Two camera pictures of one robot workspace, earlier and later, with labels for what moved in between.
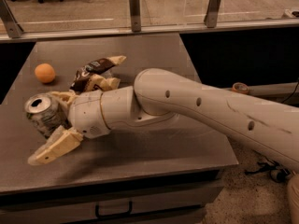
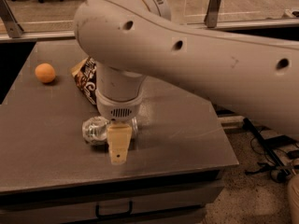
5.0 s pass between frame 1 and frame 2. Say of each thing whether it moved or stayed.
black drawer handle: stayed
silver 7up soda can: moved
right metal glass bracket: stayed
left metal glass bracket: stayed
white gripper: moved
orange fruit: stayed
